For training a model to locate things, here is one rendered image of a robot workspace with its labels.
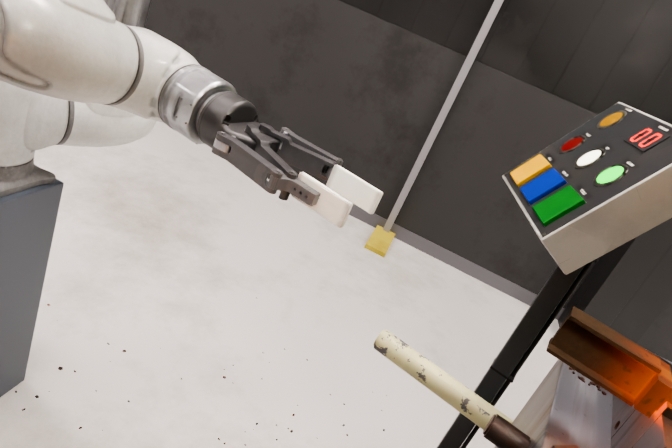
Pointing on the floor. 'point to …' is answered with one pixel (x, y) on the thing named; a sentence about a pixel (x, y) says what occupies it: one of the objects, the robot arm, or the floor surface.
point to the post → (514, 349)
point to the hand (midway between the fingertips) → (342, 196)
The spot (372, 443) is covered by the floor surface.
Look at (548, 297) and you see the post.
